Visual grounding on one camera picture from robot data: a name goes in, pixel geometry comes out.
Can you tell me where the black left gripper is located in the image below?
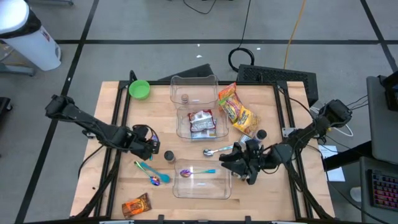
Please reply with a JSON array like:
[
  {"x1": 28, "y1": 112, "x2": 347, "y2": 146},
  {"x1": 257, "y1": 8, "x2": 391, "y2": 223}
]
[{"x1": 129, "y1": 124, "x2": 162, "y2": 162}]

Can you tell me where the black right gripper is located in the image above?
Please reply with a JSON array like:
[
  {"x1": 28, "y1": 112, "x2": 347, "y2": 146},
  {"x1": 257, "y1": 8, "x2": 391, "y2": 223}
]
[{"x1": 219, "y1": 139, "x2": 280, "y2": 185}]

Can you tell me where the orange label spice jar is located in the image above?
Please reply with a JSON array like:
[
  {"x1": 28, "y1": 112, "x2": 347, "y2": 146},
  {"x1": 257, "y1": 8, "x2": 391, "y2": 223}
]
[{"x1": 164, "y1": 150, "x2": 177, "y2": 165}]

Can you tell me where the blue ramen noodle pack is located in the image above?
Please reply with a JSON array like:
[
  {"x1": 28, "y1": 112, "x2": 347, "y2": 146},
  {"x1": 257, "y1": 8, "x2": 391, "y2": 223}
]
[{"x1": 190, "y1": 129, "x2": 218, "y2": 140}]

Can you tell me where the iridescent spoon teal handle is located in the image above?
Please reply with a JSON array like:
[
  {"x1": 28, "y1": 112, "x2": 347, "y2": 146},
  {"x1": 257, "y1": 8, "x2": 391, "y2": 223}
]
[{"x1": 179, "y1": 168, "x2": 217, "y2": 179}]

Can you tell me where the red ramen noodle pack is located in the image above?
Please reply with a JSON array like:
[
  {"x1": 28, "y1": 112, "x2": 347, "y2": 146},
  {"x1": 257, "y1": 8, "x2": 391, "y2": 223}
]
[{"x1": 187, "y1": 109, "x2": 218, "y2": 134}]

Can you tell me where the silver metal spoon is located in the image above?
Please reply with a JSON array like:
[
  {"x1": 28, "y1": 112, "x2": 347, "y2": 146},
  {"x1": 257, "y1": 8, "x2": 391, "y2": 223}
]
[{"x1": 202, "y1": 143, "x2": 243, "y2": 157}]

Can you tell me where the clear plastic bin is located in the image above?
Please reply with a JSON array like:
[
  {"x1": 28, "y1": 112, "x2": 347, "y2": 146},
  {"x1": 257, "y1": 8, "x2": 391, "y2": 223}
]
[
  {"x1": 172, "y1": 158, "x2": 233, "y2": 200},
  {"x1": 175, "y1": 105, "x2": 230, "y2": 142},
  {"x1": 169, "y1": 74, "x2": 220, "y2": 110}
]

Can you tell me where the green plastic bowl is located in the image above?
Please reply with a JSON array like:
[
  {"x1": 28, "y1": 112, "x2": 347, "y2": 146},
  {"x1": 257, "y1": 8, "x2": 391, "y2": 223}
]
[{"x1": 128, "y1": 79, "x2": 151, "y2": 101}]

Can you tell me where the orange brown candy wrapper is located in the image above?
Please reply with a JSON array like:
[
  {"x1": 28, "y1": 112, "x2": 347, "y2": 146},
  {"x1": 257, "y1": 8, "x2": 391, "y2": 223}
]
[{"x1": 121, "y1": 192, "x2": 153, "y2": 219}]

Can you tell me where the black flat wedge panel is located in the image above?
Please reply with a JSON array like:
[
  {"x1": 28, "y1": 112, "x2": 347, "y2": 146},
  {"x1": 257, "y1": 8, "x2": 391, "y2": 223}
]
[{"x1": 157, "y1": 63, "x2": 215, "y2": 83}]

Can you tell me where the white paper sheet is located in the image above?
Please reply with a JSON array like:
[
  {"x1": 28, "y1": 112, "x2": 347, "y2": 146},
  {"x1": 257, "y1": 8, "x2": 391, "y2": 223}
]
[{"x1": 317, "y1": 144, "x2": 346, "y2": 183}]

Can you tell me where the black support beam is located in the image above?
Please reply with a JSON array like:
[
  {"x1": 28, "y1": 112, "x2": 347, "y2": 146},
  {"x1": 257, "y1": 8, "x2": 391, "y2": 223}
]
[{"x1": 323, "y1": 140, "x2": 373, "y2": 172}]

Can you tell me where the grey computer mouse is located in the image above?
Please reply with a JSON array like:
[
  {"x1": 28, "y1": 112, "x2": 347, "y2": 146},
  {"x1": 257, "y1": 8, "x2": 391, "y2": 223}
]
[{"x1": 349, "y1": 185, "x2": 363, "y2": 203}]

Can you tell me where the black chair base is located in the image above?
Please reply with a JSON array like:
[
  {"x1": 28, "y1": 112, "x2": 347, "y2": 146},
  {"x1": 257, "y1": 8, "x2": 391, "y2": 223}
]
[{"x1": 0, "y1": 96, "x2": 14, "y2": 123}]

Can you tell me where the grey desk foot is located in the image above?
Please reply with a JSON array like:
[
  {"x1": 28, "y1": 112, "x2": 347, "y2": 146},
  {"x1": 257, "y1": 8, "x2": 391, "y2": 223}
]
[{"x1": 0, "y1": 61, "x2": 35, "y2": 77}]

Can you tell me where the dark grey desk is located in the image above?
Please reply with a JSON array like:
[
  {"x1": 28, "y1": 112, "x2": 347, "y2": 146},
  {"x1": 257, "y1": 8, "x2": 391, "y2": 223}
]
[{"x1": 359, "y1": 155, "x2": 398, "y2": 224}]

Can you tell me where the backlit keyboard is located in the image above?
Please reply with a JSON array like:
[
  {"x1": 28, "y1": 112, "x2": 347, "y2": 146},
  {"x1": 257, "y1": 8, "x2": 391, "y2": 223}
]
[{"x1": 368, "y1": 169, "x2": 398, "y2": 213}]

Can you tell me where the white trash can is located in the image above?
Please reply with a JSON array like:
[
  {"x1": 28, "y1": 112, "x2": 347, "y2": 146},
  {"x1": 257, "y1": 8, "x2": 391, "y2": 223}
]
[{"x1": 0, "y1": 0, "x2": 62, "y2": 72}]

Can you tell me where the black desk device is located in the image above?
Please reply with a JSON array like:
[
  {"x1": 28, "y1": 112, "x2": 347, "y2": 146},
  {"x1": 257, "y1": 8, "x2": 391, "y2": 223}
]
[{"x1": 379, "y1": 70, "x2": 398, "y2": 112}]

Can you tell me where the coiled black floor cable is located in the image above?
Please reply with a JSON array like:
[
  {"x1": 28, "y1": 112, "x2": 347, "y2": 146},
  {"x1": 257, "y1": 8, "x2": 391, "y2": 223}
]
[{"x1": 228, "y1": 0, "x2": 256, "y2": 73}]

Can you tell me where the yellow floor cable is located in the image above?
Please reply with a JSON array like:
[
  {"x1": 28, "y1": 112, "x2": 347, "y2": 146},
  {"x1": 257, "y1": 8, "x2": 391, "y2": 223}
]
[{"x1": 282, "y1": 0, "x2": 308, "y2": 70}]

